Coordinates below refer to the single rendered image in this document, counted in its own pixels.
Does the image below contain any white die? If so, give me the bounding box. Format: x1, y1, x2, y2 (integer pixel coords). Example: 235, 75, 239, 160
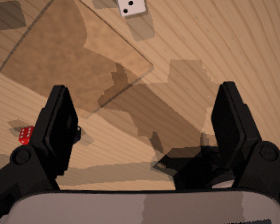
116, 0, 146, 17

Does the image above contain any brown square mat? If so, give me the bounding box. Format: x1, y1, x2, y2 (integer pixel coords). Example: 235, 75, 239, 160
0, 0, 154, 119

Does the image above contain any red die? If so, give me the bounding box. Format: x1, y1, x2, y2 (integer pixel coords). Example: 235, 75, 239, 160
19, 126, 34, 145

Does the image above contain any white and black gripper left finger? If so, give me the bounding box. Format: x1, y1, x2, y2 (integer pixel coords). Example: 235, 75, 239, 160
0, 85, 78, 218

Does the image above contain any black die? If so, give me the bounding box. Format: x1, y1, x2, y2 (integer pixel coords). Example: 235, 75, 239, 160
74, 126, 81, 144

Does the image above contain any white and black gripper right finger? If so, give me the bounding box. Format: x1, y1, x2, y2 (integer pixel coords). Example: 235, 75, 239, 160
211, 81, 280, 205

